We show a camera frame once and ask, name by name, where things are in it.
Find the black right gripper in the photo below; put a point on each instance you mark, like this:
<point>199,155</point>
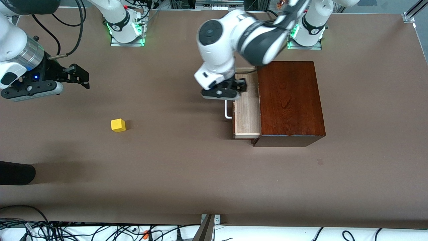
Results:
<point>51,72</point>

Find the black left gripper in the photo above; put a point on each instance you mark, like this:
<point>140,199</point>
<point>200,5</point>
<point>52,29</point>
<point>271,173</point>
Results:
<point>235,84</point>

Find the yellow cube block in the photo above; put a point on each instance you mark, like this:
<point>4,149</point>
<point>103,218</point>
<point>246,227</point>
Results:
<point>118,125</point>

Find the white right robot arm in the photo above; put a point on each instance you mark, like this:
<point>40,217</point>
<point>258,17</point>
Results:
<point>118,16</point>

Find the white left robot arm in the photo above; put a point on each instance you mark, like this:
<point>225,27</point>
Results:
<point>217,50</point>

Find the dark brown wooden cabinet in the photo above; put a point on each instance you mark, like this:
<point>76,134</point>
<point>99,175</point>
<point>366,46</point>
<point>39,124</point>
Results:
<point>291,100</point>

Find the grey box with ports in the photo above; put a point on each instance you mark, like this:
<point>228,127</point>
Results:
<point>214,4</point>

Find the black cylindrical object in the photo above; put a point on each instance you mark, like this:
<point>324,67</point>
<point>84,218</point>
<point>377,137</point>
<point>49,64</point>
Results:
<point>16,173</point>

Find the aluminium corner profile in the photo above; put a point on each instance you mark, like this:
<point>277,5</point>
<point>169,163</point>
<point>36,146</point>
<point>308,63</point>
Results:
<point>408,17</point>

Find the small metal clamp bracket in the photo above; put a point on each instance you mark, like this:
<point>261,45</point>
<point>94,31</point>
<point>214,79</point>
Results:
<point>217,219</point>

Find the dark grey stand post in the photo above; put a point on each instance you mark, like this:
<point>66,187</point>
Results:
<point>205,231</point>

